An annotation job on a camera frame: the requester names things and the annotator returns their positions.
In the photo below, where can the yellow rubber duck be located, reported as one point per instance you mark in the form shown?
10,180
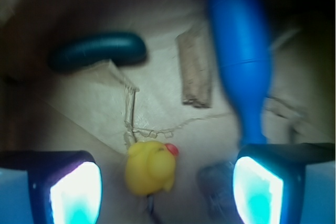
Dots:
150,167

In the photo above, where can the glowing gel gripper left finger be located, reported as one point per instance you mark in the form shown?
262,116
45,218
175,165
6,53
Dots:
50,187

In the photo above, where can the brown wood bark piece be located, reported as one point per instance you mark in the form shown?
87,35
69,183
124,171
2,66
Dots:
195,66

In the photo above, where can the blue plastic bowling pin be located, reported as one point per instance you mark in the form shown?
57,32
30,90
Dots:
241,43

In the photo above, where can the glowing gel gripper right finger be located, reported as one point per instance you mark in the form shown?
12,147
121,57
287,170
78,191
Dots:
285,183

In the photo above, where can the dark green curved cucumber toy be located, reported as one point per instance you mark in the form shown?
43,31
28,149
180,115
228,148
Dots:
122,48

